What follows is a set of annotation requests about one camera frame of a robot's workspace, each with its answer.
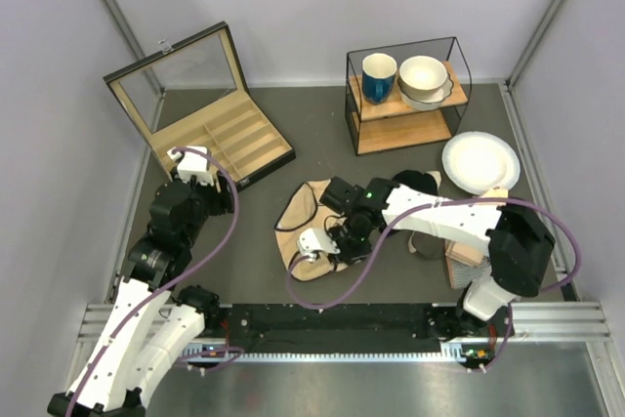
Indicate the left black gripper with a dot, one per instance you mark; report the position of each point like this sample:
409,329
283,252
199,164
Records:
224,201

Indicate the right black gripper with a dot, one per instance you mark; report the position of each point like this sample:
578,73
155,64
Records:
347,255

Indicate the beige underwear navy trim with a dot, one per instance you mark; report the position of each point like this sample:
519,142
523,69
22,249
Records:
305,211

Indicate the black underwear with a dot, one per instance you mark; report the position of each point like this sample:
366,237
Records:
426,182

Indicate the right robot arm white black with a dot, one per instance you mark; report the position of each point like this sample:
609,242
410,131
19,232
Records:
510,235

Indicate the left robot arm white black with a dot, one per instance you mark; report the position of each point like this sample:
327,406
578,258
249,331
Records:
127,365

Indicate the grey underwear white band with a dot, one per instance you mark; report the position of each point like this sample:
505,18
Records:
425,246

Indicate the striped grey underwear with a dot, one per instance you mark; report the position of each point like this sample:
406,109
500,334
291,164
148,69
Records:
461,275

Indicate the black compartment box glass lid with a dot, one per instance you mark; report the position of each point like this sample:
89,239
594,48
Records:
194,93

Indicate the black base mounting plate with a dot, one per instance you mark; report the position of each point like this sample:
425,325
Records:
347,329

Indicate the white round plate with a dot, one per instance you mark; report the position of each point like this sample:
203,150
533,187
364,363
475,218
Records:
477,161

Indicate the white scalloped dish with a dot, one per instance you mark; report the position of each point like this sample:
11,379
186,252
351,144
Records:
432,101

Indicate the blue ceramic mug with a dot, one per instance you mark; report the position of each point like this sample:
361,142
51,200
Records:
378,77

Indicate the cream ceramic bowl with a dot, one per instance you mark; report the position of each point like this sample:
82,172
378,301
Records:
421,77

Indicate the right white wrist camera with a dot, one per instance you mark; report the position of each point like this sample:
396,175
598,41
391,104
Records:
312,242

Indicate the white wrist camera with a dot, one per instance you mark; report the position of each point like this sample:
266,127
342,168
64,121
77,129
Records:
312,242
193,166

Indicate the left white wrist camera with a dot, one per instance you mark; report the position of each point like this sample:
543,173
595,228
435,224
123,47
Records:
193,166

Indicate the black wire wooden shelf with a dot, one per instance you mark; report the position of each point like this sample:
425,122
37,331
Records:
393,124

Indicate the grey slotted cable duct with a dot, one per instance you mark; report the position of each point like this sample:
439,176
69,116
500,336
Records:
199,353

